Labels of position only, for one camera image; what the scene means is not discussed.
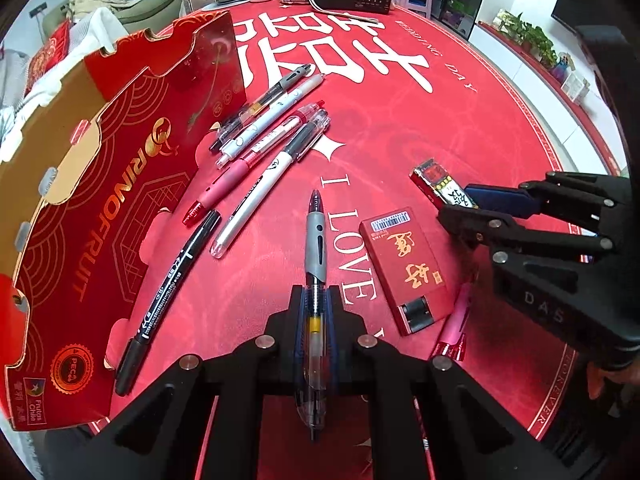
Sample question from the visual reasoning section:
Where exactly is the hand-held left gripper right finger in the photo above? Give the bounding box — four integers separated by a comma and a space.
320, 284, 596, 480

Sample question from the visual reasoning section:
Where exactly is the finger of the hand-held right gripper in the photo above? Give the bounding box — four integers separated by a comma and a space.
436, 206, 617, 267
464, 171, 630, 235

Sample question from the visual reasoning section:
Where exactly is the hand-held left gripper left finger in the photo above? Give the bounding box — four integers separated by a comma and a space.
45, 284, 313, 480

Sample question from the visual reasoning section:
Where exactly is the small red patterned box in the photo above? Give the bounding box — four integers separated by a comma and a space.
410, 159, 479, 211

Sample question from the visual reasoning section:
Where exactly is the red cigarette pack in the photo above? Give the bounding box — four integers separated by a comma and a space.
359, 206, 455, 337

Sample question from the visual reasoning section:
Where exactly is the grey grip clear pen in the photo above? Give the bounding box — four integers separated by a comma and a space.
295, 189, 328, 445

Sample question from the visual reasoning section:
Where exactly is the black marker pen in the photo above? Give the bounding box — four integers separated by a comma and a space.
114, 209, 222, 396

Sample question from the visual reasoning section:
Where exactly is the white pen with black grip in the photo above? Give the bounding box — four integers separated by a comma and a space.
209, 110, 332, 260

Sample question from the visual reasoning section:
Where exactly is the red gel pen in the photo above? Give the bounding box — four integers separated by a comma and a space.
181, 100, 329, 228

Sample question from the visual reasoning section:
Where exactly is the red cardboard box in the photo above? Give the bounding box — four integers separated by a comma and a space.
0, 9, 248, 433

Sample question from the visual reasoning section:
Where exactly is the person's right hand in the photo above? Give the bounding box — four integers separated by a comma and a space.
586, 360, 640, 416

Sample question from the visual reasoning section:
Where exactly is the pink pen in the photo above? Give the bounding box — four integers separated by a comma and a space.
432, 280, 474, 362

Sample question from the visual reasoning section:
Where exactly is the white low cabinet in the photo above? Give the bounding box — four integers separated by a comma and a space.
470, 20, 626, 171

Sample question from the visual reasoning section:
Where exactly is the red printed tablecloth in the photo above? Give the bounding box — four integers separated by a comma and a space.
100, 0, 621, 480

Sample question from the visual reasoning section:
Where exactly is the potted green plant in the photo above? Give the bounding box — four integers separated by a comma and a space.
525, 25, 558, 68
497, 9, 528, 43

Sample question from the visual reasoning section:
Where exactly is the clear pen with black tip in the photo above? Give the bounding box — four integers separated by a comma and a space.
209, 63, 313, 153

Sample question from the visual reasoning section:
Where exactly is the green armchair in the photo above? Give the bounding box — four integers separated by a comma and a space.
42, 0, 183, 36

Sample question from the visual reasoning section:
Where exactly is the red embroidered pillow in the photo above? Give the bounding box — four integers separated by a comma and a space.
27, 22, 73, 78

